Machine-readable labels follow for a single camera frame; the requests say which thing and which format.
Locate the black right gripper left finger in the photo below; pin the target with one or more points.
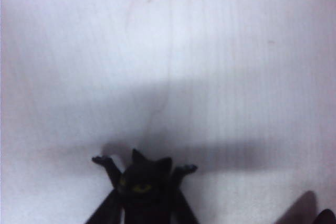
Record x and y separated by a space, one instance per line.
107 211

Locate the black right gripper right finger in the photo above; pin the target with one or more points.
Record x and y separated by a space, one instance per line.
187 208

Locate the black cat doll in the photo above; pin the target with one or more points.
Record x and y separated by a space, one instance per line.
147 182

